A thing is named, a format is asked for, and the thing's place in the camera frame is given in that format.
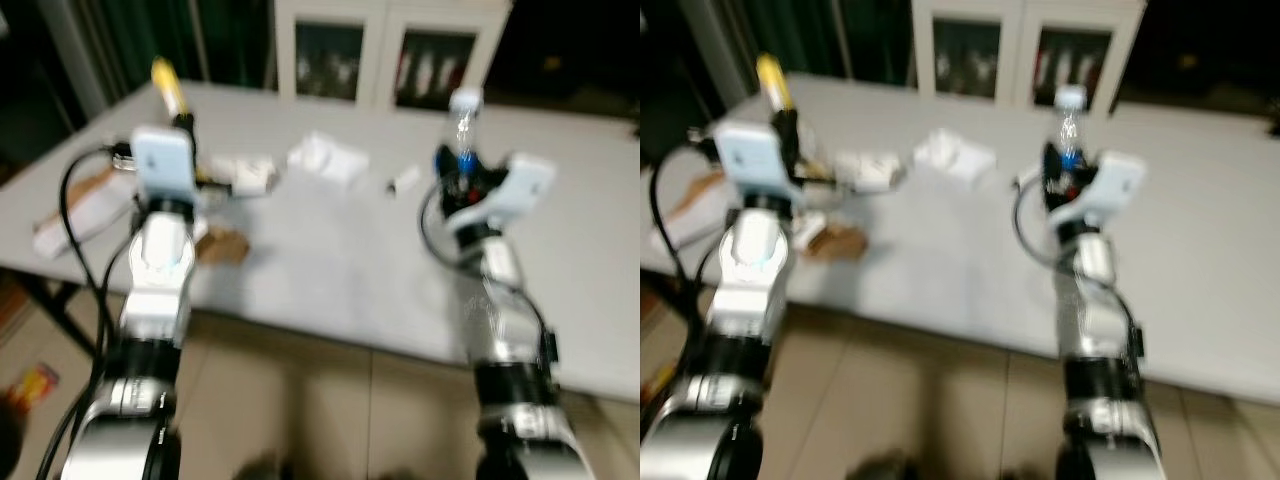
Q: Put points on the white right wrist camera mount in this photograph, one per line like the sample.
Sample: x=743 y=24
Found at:
x=525 y=180
x=1115 y=180

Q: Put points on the white and yellow carton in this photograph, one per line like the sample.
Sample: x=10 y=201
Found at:
x=245 y=175
x=870 y=170

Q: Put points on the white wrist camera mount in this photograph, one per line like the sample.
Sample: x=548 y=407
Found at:
x=1115 y=180
x=750 y=155
x=525 y=180
x=163 y=165

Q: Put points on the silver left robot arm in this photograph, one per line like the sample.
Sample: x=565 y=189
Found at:
x=745 y=300
x=155 y=290

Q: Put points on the white glass-door cabinet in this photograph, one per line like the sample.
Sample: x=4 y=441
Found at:
x=1015 y=60
x=380 y=60

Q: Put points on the red and yellow packet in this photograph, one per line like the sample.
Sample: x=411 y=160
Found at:
x=662 y=383
x=30 y=387

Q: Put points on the black table leg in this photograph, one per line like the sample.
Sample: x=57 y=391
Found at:
x=50 y=305
x=660 y=300

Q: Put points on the yellow tube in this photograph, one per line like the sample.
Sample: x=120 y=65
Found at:
x=772 y=80
x=168 y=88

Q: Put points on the clear plastic bottle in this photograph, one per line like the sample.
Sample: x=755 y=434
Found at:
x=1070 y=120
x=465 y=125

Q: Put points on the white crumpled carton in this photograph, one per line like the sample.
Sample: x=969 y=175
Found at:
x=325 y=158
x=955 y=155

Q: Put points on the small white foam piece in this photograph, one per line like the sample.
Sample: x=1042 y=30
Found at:
x=404 y=180

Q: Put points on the dark glass sliding door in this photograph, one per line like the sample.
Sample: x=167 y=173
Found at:
x=830 y=40
x=200 y=40

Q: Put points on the brown and white flat package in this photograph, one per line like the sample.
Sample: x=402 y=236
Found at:
x=85 y=205
x=690 y=215

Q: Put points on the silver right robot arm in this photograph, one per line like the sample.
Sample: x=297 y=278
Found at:
x=505 y=330
x=1095 y=320

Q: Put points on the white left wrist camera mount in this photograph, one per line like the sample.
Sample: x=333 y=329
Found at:
x=163 y=165
x=750 y=155

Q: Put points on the brown cardboard piece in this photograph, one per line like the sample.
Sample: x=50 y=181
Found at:
x=835 y=242
x=222 y=247

